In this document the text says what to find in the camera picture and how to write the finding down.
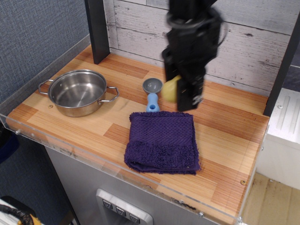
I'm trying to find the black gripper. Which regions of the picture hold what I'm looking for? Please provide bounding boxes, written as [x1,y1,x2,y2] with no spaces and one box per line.
[163,22,222,111]

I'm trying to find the yellow toy potato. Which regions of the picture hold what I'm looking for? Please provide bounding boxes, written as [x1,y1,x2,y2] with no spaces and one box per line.
[161,75,181,103]

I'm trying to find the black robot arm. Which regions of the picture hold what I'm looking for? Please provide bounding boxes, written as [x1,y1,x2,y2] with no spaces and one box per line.
[162,0,223,112]

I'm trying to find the blue grey toy scoop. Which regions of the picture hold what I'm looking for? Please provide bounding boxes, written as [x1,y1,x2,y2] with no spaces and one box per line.
[142,78,163,113]

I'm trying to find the purple folded towel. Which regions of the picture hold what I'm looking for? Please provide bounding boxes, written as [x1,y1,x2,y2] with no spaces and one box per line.
[124,111,201,175]

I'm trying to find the stainless steel pot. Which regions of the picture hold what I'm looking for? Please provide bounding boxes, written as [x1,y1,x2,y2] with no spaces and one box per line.
[38,69,120,117]

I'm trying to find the white side cabinet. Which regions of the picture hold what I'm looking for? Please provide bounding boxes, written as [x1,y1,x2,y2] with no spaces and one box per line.
[256,88,300,189]

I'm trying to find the silver toy fridge front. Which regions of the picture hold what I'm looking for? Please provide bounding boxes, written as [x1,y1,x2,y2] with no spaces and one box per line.
[46,148,238,225]

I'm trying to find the clear acrylic guard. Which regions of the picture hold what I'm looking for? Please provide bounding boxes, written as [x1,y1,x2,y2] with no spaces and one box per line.
[0,37,269,225]

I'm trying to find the yellow object bottom left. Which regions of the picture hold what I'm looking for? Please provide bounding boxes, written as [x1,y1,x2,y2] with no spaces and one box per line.
[31,215,42,225]

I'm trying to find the black right post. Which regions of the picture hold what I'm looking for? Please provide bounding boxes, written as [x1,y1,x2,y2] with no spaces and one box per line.
[263,15,300,117]

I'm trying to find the black post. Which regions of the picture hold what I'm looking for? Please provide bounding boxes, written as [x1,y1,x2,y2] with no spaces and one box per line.
[84,0,110,64]
[263,15,300,117]

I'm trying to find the black left post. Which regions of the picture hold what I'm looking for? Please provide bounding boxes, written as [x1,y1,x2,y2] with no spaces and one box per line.
[84,0,110,64]

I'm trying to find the black braided cable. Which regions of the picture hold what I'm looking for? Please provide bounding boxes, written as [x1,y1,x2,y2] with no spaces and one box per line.
[0,203,33,225]

